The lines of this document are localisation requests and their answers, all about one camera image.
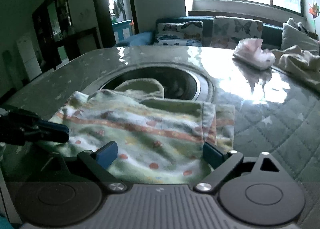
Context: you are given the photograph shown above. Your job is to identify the colourful patterned children's garment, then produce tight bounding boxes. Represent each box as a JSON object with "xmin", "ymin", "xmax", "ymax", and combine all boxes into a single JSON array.
[{"xmin": 46, "ymin": 79, "xmax": 235, "ymax": 184}]

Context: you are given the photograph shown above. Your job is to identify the white refrigerator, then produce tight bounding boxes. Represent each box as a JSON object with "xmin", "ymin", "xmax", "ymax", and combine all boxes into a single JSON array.
[{"xmin": 16, "ymin": 33, "xmax": 42, "ymax": 81}]

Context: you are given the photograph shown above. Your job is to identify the dark wooden cabinet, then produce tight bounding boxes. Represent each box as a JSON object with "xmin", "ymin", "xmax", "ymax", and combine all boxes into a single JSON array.
[{"xmin": 32, "ymin": 0, "xmax": 101, "ymax": 71}]

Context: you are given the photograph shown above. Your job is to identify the pink white tissue pack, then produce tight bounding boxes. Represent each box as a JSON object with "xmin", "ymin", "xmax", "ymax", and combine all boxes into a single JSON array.
[{"xmin": 233, "ymin": 38, "xmax": 276, "ymax": 71}]

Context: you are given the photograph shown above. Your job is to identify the cream cloth on table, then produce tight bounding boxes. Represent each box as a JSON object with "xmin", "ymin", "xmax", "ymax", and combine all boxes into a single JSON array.
[{"xmin": 271, "ymin": 45, "xmax": 319, "ymax": 92}]

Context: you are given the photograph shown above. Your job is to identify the butterfly cushion right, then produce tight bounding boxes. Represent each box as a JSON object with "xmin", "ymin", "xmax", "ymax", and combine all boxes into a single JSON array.
[{"xmin": 210, "ymin": 16, "xmax": 263, "ymax": 49}]

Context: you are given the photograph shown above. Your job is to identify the butterfly cushion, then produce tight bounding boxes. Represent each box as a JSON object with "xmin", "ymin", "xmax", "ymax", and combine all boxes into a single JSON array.
[
  {"xmin": 210, "ymin": 16, "xmax": 263, "ymax": 49},
  {"xmin": 153, "ymin": 20, "xmax": 203, "ymax": 47}
]

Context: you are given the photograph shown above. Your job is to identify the butterfly cushion left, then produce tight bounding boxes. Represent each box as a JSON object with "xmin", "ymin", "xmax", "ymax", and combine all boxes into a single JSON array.
[{"xmin": 153, "ymin": 20, "xmax": 203, "ymax": 47}]

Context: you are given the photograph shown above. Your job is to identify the blue sofa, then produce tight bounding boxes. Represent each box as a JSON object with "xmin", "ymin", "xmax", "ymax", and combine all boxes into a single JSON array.
[{"xmin": 116, "ymin": 16, "xmax": 283, "ymax": 50}]

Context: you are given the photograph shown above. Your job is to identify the white pillow on sofa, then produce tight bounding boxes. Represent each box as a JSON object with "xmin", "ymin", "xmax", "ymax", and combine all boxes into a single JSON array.
[{"xmin": 281, "ymin": 18, "xmax": 319, "ymax": 55}]

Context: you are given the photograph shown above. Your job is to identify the colourful pinwheel toy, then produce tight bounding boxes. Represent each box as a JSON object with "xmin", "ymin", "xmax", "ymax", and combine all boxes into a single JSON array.
[{"xmin": 309, "ymin": 2, "xmax": 319, "ymax": 34}]

